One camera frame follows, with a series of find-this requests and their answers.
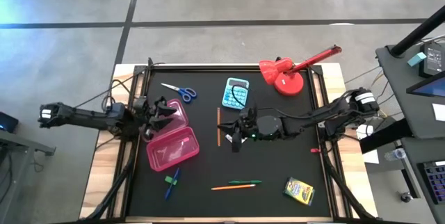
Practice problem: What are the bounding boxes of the black aluminium rig frame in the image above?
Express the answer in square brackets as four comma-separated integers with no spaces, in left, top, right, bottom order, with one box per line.
[79,56,380,224]

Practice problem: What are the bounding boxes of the dark flat screen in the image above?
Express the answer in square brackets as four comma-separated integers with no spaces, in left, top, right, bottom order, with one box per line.
[405,72,445,98]

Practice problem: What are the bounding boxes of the blue pen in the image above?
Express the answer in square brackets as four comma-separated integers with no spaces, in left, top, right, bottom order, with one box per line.
[164,167,181,201]

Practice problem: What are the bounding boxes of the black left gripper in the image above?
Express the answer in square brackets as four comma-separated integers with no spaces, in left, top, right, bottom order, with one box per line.
[133,95,177,141]

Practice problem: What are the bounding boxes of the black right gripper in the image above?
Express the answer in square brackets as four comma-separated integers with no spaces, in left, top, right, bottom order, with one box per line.
[217,106,261,154]

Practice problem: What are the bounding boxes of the black power adapter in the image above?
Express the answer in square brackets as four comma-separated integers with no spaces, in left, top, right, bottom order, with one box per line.
[419,42,444,78]

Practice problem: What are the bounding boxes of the black pole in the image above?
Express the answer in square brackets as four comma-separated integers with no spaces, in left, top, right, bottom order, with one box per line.
[391,6,445,58]

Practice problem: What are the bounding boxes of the orange wooden pencil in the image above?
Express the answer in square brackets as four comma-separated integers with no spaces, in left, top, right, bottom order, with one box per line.
[211,184,257,191]
[216,107,222,147]

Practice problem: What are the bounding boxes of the blue handled scissors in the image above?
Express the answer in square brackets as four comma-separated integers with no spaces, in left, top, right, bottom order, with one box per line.
[161,82,197,104]

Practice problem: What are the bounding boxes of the black electronic device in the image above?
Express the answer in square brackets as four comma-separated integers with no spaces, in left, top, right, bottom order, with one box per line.
[0,111,19,134]

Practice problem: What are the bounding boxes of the white paper note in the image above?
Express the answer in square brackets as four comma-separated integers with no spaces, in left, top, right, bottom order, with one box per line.
[432,102,445,122]

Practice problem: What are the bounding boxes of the backlit keyboard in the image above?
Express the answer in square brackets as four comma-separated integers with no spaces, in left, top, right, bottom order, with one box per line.
[422,160,445,204]

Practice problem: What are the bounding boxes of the white notepad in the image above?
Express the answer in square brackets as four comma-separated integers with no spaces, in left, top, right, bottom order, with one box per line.
[225,133,248,145]

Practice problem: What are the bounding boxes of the teal calculator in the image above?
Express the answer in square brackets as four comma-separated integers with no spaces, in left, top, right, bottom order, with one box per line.
[221,77,250,110]

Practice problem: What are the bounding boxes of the red desk lamp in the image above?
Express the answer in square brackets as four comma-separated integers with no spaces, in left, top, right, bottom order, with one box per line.
[259,45,343,97]

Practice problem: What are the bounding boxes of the small teal box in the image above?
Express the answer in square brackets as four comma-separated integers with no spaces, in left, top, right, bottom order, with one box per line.
[407,51,428,67]

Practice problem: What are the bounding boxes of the pink plastic pencil box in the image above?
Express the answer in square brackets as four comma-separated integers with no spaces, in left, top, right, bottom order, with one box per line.
[141,98,200,173]

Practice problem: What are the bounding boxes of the grey desk with legs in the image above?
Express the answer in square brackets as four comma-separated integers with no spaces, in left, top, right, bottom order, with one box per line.
[0,129,56,224]

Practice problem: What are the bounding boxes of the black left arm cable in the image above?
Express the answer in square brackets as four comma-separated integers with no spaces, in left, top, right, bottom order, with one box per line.
[74,62,164,112]

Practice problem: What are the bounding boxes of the clear water bottle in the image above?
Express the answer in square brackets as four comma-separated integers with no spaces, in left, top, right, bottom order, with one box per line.
[384,147,407,161]

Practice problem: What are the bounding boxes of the yellow crayon box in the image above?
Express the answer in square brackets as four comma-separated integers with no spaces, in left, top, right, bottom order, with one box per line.
[283,177,316,207]

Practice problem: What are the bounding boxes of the dark grey side desk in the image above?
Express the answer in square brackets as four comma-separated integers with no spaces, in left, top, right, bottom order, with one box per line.
[375,41,445,141]

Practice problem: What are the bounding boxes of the dark grey keyboard desk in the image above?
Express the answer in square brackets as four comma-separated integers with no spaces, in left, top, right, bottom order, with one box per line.
[359,118,445,224]

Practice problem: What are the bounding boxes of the green pen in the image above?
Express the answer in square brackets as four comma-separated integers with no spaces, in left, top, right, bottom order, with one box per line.
[228,179,263,185]

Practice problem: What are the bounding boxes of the white paper sheet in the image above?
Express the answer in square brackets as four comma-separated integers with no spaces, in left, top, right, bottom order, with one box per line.
[356,125,380,165]

